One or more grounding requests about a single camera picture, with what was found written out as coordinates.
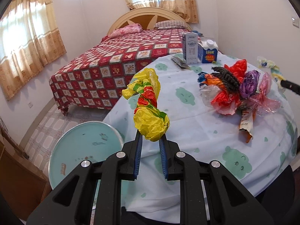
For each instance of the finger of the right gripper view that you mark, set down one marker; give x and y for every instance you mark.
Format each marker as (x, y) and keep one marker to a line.
(290, 86)

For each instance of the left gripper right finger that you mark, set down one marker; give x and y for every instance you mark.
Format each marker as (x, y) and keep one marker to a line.
(170, 155)

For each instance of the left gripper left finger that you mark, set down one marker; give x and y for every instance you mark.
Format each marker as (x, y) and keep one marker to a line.
(132, 149)

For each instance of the white floral wrapper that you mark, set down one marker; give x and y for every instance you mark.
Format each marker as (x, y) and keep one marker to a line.
(274, 70)

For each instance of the yellow plastic bag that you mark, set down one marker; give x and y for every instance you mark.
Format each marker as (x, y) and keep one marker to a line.
(148, 119)

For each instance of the purple plastic bag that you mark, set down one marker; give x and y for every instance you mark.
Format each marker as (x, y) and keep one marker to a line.
(249, 84)

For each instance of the red plastic bag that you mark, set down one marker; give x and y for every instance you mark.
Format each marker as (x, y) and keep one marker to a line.
(226, 102)

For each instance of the clear plastic bag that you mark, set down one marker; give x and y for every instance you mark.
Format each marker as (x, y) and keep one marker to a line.
(208, 93)

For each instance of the orange red snack wrapper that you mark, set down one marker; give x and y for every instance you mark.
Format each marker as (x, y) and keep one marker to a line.
(208, 79)

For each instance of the teal trash bin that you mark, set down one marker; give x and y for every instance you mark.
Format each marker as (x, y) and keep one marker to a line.
(92, 140)

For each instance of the pink plastic bag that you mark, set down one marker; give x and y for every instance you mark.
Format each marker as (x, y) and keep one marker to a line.
(259, 102)

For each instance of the black comb brush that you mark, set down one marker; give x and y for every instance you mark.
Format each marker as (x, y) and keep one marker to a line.
(230, 81)

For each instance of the torn orange paper wrapper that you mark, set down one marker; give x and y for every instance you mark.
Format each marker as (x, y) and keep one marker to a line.
(246, 124)

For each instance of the bed with red checkered cover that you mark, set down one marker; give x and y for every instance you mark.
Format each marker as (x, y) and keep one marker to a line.
(96, 78)

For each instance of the blue milk carton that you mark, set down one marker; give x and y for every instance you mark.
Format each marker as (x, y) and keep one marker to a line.
(207, 51)

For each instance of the small dark foil packet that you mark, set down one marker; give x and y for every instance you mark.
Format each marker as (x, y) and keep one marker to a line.
(181, 65)

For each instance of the wooden cabinet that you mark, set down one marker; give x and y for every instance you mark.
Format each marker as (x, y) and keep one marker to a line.
(23, 185)

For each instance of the grey white carton box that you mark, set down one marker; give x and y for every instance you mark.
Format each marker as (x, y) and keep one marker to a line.
(190, 48)

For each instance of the pink pillow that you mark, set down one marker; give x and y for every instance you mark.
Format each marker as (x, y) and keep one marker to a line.
(129, 29)

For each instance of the striped pillow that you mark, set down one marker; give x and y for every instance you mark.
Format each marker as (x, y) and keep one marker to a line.
(171, 24)

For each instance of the beige wooden headboard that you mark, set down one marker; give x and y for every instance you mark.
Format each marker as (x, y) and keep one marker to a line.
(147, 17)

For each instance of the left beige curtain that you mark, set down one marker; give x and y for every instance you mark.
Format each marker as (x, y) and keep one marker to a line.
(30, 40)

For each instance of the wall switch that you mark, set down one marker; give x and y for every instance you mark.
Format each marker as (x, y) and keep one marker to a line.
(295, 21)

